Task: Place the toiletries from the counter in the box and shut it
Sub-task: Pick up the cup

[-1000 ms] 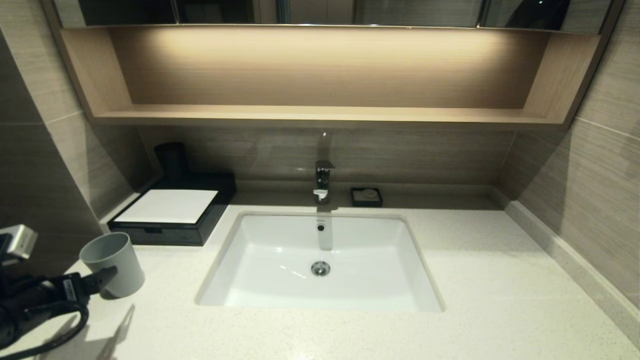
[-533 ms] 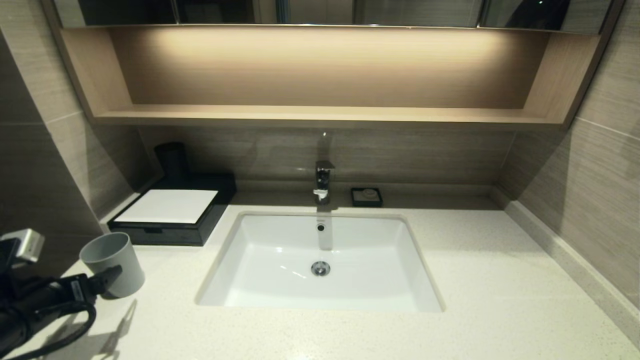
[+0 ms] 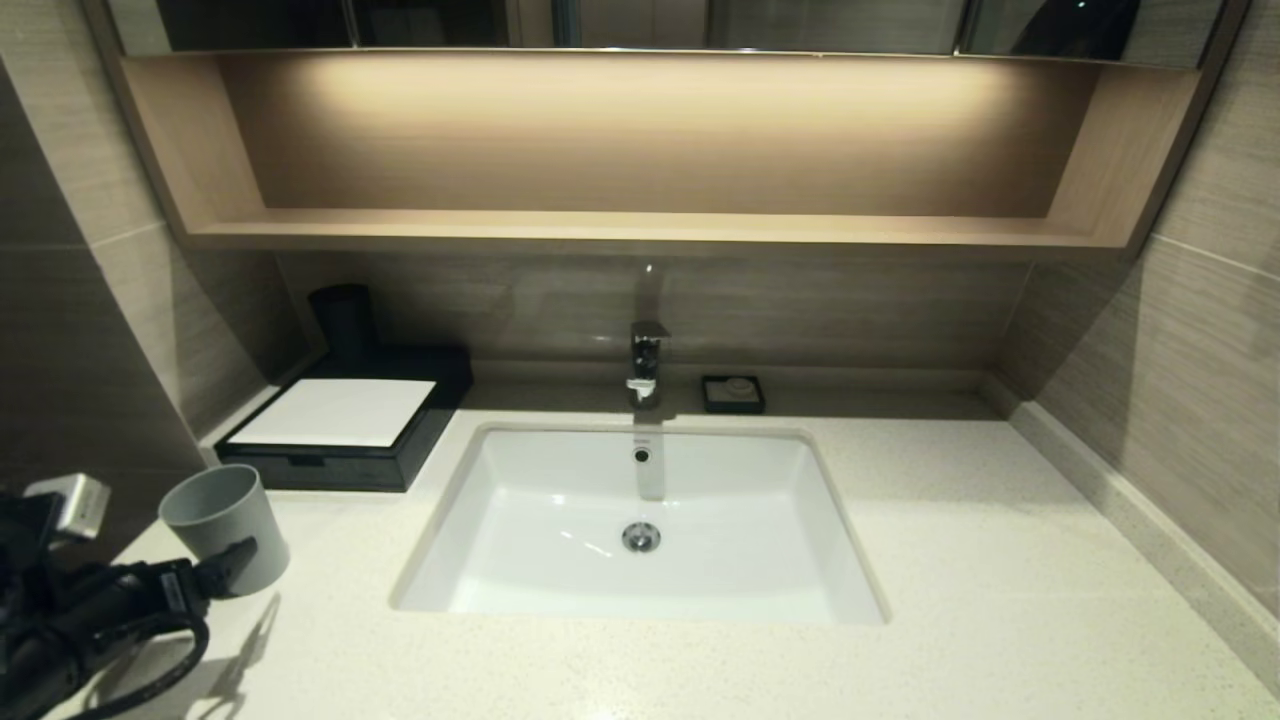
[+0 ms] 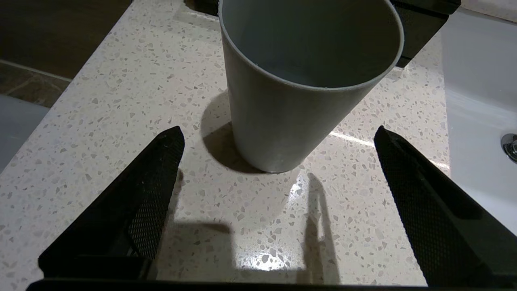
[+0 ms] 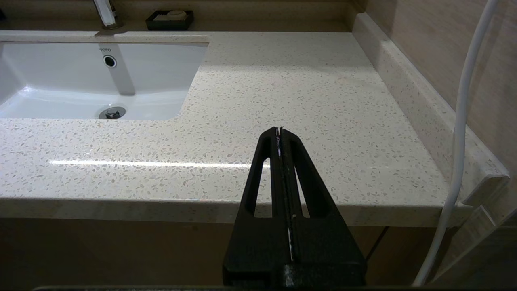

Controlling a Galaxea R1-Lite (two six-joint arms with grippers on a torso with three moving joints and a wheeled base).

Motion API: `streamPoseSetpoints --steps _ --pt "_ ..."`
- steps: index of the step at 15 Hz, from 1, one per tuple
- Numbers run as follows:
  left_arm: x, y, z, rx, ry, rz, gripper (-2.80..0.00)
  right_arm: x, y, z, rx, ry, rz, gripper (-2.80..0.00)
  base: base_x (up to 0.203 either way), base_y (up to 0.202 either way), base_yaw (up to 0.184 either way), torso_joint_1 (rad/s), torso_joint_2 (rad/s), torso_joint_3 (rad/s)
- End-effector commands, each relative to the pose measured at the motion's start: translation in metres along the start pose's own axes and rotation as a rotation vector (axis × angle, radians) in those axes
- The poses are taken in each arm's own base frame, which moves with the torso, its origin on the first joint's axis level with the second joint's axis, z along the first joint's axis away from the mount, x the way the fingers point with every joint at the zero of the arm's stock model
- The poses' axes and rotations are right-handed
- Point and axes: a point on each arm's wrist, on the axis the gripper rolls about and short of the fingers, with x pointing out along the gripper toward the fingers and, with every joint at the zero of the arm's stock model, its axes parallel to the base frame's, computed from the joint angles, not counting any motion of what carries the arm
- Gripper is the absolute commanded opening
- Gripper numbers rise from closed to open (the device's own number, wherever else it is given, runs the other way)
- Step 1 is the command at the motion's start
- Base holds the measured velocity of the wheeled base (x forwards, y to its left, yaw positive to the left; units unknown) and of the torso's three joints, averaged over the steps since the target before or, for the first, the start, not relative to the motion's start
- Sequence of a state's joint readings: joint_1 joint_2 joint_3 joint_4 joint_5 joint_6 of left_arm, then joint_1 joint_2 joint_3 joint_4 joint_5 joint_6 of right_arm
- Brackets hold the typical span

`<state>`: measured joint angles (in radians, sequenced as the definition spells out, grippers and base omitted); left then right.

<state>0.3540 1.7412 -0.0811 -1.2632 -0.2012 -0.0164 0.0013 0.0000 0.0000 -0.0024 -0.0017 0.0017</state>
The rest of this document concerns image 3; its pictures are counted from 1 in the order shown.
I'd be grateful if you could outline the grey cup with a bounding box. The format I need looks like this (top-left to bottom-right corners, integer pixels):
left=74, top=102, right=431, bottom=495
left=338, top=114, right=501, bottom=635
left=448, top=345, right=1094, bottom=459
left=159, top=463, right=291, bottom=597

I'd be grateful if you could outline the black amenity tray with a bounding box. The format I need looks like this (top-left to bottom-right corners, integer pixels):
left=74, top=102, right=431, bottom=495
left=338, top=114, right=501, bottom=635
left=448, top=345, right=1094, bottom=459
left=215, top=442, right=406, bottom=493

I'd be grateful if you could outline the black box body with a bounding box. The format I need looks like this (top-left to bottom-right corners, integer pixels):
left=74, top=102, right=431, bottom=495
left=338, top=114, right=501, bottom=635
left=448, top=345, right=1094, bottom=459
left=215, top=345, right=476, bottom=493

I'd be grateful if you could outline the black cylindrical container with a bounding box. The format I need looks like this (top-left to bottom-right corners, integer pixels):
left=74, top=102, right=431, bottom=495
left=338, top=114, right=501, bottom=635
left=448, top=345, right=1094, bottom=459
left=307, top=283, right=379, bottom=366

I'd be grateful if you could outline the white ceramic sink basin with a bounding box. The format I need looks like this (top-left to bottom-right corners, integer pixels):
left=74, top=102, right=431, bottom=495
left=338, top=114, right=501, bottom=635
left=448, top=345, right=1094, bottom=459
left=390, top=422, right=891, bottom=629

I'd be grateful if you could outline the chrome faucet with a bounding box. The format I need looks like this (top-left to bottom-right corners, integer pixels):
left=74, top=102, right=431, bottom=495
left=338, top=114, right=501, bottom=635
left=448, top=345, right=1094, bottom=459
left=627, top=320, right=673, bottom=408

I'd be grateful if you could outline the black soap dish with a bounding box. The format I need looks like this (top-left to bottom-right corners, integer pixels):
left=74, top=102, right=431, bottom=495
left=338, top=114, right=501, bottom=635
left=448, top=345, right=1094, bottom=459
left=702, top=374, right=768, bottom=415

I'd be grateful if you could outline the mirror cabinet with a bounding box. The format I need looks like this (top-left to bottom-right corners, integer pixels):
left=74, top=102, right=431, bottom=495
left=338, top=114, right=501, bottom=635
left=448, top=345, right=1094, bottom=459
left=100, top=0, right=1236, bottom=67

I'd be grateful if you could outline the stone backsplash ledge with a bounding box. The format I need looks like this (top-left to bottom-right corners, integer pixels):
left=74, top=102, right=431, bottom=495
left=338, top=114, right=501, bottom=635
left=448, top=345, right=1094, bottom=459
left=985, top=370, right=1280, bottom=691

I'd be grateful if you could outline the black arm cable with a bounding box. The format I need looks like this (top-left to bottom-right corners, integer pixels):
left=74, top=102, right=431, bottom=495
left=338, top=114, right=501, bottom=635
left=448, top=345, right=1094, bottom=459
left=45, top=615, right=213, bottom=720

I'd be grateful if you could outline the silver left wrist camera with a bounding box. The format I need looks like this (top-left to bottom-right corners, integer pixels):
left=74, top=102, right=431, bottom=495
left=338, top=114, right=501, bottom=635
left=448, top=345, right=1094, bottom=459
left=24, top=474, right=112, bottom=542

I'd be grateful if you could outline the wooden wall shelf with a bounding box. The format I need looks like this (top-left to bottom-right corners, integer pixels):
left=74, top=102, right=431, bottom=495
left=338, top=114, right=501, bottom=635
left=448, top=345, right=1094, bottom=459
left=85, top=48, right=1251, bottom=263

